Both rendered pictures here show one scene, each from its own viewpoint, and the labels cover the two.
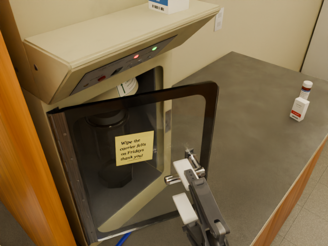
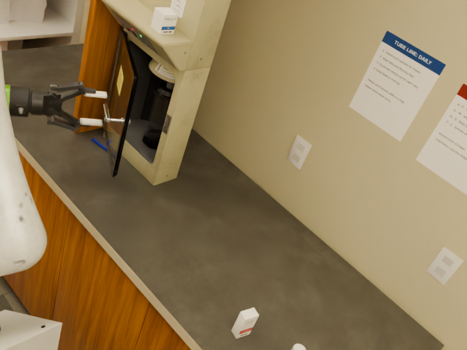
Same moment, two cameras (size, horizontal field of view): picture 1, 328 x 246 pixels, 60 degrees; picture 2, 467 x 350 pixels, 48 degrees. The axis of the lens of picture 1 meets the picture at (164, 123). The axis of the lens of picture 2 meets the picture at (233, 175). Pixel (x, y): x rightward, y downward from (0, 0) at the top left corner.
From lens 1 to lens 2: 1.71 m
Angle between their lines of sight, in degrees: 63
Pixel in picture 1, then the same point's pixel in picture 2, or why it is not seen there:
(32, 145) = (91, 15)
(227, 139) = (203, 244)
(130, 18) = (147, 17)
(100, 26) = (139, 9)
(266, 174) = (145, 251)
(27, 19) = not seen: outside the picture
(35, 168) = (89, 25)
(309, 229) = not seen: outside the picture
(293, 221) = not seen: outside the picture
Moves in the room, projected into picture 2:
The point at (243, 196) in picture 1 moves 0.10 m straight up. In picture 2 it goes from (123, 223) to (128, 200)
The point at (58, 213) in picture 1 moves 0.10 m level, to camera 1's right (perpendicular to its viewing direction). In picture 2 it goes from (85, 55) to (77, 68)
